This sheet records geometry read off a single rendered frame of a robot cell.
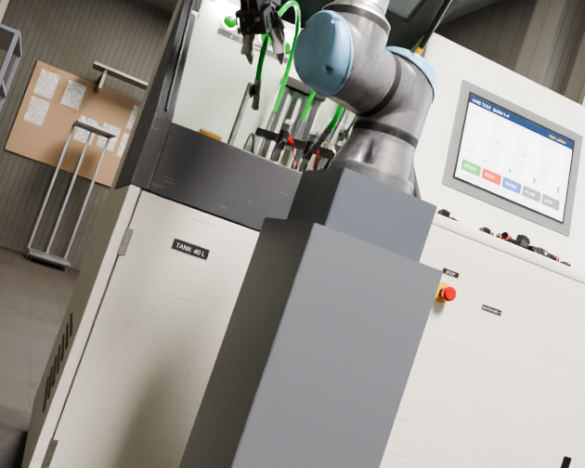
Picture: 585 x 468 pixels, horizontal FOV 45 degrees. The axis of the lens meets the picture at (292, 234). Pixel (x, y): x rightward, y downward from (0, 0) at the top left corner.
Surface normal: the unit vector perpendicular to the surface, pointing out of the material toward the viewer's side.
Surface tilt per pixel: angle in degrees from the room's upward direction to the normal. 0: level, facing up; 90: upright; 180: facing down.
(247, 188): 90
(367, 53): 84
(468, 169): 76
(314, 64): 97
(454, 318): 90
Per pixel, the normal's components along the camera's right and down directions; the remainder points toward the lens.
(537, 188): 0.37, -0.18
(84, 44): 0.35, 0.06
